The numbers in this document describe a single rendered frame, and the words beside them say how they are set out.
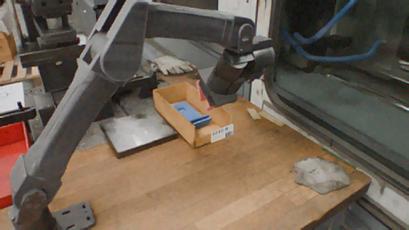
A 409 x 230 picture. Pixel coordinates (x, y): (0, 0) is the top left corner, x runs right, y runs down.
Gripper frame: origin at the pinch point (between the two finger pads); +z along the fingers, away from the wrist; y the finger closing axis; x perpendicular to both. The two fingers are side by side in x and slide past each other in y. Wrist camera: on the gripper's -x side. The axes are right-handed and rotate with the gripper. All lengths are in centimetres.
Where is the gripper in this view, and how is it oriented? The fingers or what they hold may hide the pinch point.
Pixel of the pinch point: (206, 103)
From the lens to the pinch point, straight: 78.4
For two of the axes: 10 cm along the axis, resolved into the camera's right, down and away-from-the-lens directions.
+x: -8.5, 2.6, -4.6
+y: -4.3, -8.4, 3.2
